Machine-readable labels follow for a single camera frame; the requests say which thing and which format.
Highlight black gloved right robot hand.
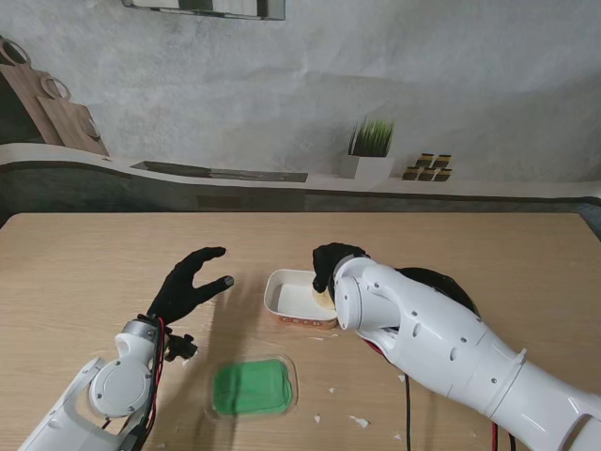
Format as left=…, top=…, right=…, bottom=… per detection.
left=312, top=241, right=375, bottom=295

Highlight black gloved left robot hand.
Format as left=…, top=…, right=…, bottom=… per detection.
left=146, top=246, right=236, bottom=326

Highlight pale dumpling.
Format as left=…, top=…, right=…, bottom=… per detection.
left=312, top=287, right=337, bottom=311

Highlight white food container orange print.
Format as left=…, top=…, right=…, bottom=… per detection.
left=263, top=268, right=339, bottom=333

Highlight round black frying pan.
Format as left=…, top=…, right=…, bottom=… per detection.
left=396, top=266, right=483, bottom=325

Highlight green grass plant white pot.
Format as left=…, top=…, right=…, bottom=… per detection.
left=338, top=117, right=396, bottom=180

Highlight dark flat cooktop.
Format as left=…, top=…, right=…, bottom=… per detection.
left=130, top=160, right=310, bottom=184

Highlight light wooden cutting board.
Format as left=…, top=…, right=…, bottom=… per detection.
left=37, top=74, right=110, bottom=157

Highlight dark wooden cutting board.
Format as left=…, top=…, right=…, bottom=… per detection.
left=0, top=36, right=62, bottom=147

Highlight red black left arm cables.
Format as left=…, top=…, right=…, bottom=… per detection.
left=135, top=317, right=170, bottom=447

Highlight red black arm cables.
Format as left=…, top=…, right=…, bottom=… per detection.
left=135, top=317, right=170, bottom=447
left=363, top=340, right=517, bottom=451

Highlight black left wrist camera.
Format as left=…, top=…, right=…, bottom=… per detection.
left=164, top=333, right=199, bottom=363

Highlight red black right arm cables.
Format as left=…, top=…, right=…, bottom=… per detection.
left=363, top=340, right=517, bottom=451

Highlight dark wall shelf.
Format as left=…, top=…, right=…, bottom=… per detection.
left=120, top=0, right=286, bottom=23

